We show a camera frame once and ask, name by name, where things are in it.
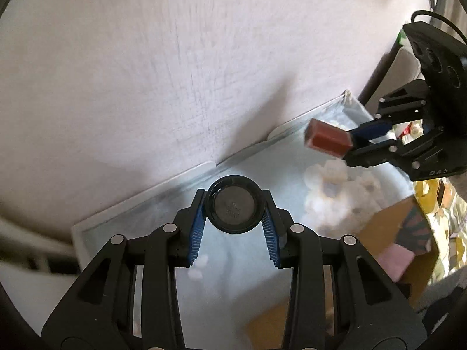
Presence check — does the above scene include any black round lid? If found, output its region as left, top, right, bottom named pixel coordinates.
left=202, top=176, right=265, bottom=234

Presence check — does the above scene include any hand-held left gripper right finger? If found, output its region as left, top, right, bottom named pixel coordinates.
left=261, top=190, right=427, bottom=350

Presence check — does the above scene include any cardboard box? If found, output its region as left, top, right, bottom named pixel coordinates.
left=244, top=195, right=440, bottom=350

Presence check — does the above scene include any beige panel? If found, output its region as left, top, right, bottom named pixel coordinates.
left=372, top=45, right=426, bottom=117

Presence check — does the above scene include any red rectangular box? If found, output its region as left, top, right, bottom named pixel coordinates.
left=304, top=118, right=353, bottom=159

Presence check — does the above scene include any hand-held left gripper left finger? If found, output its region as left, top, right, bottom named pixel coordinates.
left=40, top=188, right=207, bottom=350

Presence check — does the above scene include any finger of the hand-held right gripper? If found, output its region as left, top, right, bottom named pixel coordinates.
left=344, top=126, right=446, bottom=176
left=351, top=79, right=433, bottom=143

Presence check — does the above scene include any pink packet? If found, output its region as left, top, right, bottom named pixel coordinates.
left=376, top=244, right=417, bottom=283

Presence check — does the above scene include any floral bedsheet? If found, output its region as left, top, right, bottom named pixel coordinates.
left=412, top=178, right=467, bottom=285

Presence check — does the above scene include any black cable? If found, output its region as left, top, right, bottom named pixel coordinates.
left=411, top=10, right=467, bottom=42

